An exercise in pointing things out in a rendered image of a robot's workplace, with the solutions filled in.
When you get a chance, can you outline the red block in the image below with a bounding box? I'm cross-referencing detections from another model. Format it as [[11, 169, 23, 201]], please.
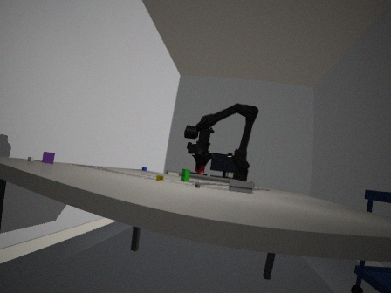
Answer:
[[195, 164, 205, 173]]

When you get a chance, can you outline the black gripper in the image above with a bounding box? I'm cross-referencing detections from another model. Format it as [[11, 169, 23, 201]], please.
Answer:
[[188, 139, 215, 170]]

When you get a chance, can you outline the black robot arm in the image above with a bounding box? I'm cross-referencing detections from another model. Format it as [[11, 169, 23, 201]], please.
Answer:
[[184, 103, 259, 182]]

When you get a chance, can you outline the purple block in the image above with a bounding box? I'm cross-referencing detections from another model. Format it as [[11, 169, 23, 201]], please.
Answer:
[[42, 152, 55, 164]]

